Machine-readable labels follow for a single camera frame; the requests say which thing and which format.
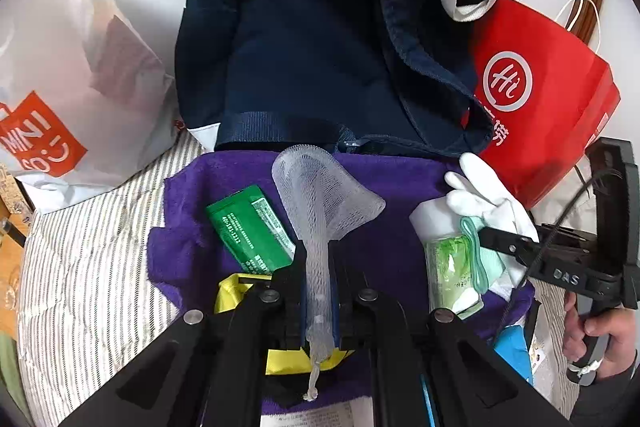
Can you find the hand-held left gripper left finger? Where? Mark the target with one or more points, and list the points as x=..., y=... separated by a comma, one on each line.
x=300, y=287

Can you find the blue packet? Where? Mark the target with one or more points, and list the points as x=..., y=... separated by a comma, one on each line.
x=512, y=352

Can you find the red patterned box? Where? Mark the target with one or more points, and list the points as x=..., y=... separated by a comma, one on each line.
x=12, y=187

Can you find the printed paper sheet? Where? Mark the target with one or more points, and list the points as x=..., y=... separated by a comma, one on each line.
x=320, y=414

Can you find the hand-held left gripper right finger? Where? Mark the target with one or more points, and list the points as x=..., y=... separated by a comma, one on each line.
x=337, y=287

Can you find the mint green cloth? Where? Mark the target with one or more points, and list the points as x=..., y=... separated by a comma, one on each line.
x=480, y=252

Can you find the beige cloth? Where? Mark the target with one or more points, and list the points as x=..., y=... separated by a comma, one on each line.
x=560, y=207

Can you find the person's right forearm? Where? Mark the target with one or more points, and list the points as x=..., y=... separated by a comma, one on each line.
x=615, y=399

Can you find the white glove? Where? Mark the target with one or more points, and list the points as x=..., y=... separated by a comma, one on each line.
x=487, y=202

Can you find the red paper bag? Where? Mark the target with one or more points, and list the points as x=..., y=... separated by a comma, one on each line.
x=545, y=107

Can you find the white mesh bag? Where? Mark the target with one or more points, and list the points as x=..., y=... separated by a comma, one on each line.
x=317, y=192

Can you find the person's right hand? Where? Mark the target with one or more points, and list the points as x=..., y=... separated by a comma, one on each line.
x=617, y=337

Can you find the purple towel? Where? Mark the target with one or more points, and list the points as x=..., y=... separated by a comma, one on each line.
x=400, y=187

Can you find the green wet wipes packet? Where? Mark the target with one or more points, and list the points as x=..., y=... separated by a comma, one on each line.
x=450, y=272

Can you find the white plastic shopping bag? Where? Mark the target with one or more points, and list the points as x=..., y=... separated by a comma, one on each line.
x=75, y=72

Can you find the green printed packet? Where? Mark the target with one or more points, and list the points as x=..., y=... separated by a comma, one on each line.
x=245, y=227

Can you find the navy blue backpack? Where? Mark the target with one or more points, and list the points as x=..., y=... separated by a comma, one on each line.
x=310, y=47

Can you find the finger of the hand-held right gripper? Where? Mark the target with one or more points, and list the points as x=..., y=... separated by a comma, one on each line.
x=510, y=248

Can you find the yellow packet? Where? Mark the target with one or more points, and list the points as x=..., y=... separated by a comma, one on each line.
x=232, y=292

